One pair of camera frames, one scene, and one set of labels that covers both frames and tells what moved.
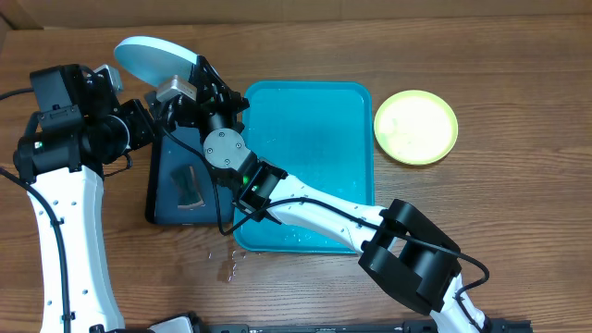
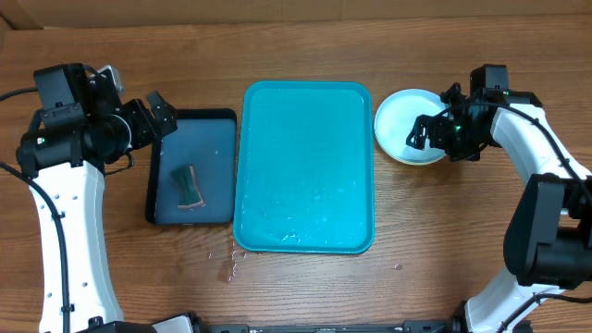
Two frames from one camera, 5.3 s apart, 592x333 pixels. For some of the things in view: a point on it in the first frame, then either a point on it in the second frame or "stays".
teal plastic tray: [320, 132] stays
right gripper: [218, 99] -> [437, 133]
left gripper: [135, 111] stays
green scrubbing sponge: [185, 188] stays
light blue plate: [155, 60] -> [396, 119]
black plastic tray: [170, 153] stays
